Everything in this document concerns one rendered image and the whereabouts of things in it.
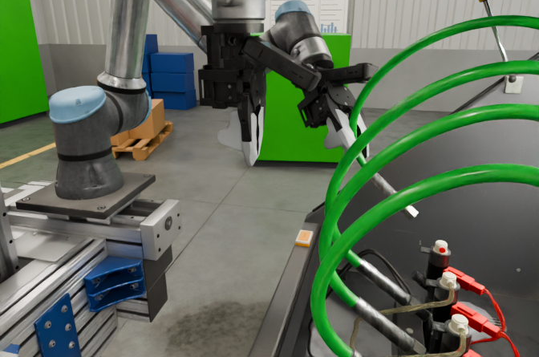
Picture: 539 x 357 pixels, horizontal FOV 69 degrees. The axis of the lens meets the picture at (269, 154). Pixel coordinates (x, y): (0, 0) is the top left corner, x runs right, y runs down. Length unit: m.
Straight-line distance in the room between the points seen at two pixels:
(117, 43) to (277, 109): 2.95
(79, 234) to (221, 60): 0.60
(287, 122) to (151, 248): 3.06
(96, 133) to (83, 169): 0.09
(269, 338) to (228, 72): 0.41
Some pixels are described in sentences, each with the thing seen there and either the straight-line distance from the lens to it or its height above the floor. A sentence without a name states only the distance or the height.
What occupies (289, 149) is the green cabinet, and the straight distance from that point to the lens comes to 3.96.
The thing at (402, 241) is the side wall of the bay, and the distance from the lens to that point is 0.99.
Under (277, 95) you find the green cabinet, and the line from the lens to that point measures 3.83.
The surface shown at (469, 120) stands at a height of 1.33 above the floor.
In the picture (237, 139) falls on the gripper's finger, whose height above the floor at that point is 1.25.
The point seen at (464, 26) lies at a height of 1.41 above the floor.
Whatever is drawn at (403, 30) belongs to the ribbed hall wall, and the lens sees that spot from 6.99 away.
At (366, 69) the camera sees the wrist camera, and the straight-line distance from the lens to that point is 0.71.
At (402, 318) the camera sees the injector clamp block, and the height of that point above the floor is 0.98.
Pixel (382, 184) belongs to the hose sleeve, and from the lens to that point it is 0.71.
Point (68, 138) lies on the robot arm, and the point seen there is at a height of 1.18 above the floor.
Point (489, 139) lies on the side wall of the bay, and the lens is 0.92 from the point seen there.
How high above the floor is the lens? 1.42
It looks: 19 degrees down
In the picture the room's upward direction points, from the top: straight up
